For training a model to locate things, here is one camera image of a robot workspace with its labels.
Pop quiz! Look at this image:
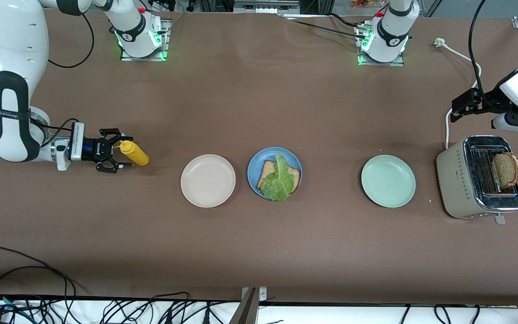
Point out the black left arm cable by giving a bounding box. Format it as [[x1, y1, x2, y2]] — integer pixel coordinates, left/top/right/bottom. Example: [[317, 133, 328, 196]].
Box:
[[468, 0, 493, 108]]

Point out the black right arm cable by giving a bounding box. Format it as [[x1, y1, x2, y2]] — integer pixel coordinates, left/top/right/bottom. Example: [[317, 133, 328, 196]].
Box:
[[39, 13, 95, 147]]

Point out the white toaster power cable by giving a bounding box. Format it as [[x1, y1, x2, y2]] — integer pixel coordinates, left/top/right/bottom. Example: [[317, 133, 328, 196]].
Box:
[[434, 38, 482, 150]]

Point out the green lettuce leaf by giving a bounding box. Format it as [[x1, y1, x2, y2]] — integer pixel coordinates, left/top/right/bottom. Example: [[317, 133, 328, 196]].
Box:
[[259, 152, 296, 202]]

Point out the grey metal table bracket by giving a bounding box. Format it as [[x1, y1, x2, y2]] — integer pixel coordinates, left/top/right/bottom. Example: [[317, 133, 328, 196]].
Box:
[[230, 287, 268, 324]]

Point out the beige plate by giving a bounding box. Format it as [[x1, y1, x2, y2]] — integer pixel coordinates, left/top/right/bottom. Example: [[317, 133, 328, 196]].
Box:
[[180, 154, 237, 208]]

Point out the light green plate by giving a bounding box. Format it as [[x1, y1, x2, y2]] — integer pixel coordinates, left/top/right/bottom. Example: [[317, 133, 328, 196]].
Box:
[[361, 154, 416, 208]]

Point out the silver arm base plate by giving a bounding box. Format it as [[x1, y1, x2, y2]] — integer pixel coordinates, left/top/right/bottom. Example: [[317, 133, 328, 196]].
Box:
[[120, 19, 172, 62], [357, 25, 405, 67]]

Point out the black loose cable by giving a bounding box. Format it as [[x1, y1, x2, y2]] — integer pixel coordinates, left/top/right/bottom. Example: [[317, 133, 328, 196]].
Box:
[[0, 245, 86, 293], [150, 292, 193, 324], [0, 265, 77, 324]]

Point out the blue plate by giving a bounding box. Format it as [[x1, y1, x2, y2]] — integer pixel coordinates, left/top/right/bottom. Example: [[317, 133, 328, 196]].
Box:
[[247, 147, 303, 200]]

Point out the brown toast bread slice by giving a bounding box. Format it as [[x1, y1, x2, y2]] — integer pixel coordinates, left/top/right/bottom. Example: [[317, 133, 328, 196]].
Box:
[[492, 152, 518, 189], [257, 159, 301, 195]]

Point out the beige chrome toaster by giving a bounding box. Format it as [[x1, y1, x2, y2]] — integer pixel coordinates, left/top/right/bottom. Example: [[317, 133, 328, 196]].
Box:
[[436, 135, 518, 225]]

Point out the silver aluminium frame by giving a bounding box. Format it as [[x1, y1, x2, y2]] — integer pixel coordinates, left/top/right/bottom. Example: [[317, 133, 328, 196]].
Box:
[[233, 0, 300, 14]]

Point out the yellow mustard squeeze bottle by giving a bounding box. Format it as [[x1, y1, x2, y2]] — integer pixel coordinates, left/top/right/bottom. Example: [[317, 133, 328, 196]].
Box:
[[119, 140, 150, 167]]

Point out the black cable behind arm base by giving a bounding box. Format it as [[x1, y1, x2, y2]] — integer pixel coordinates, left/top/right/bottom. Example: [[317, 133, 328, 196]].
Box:
[[286, 18, 370, 39]]

